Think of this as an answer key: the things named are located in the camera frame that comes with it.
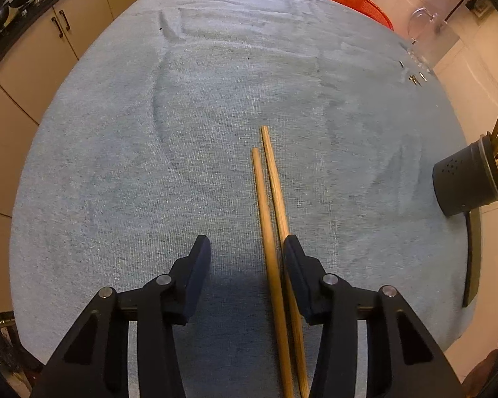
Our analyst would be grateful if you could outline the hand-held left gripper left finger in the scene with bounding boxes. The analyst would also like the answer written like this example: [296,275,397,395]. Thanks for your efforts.
[31,235,212,398]

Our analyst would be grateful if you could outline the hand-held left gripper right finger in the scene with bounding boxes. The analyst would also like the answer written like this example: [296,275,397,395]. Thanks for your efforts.
[283,234,465,398]

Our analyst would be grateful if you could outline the light wooden chopstick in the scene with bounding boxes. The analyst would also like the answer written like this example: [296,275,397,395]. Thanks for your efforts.
[251,148,295,398]
[260,126,310,398]

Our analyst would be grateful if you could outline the dark grey utensil holder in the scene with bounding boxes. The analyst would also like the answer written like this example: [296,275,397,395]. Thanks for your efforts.
[432,132,498,217]

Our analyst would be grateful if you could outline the blue-grey towel cloth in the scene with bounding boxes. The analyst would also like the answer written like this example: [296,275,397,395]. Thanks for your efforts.
[9,0,478,398]

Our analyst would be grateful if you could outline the dark grey flat bar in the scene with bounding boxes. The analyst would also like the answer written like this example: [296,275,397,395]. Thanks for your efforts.
[462,211,482,308]

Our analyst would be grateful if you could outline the beige kitchen cabinets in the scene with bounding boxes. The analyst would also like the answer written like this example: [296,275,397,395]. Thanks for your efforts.
[0,0,349,316]

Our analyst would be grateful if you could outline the red plastic colander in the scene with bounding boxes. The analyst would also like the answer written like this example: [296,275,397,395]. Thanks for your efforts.
[312,0,395,32]

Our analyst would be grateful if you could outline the clear glass pitcher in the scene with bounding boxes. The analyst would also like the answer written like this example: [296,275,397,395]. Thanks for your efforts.
[407,0,460,72]

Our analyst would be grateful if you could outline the black kitchen countertop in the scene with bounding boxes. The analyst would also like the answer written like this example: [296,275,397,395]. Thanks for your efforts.
[0,0,113,88]

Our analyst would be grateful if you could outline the black power cable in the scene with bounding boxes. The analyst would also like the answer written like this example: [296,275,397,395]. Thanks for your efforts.
[443,0,474,22]

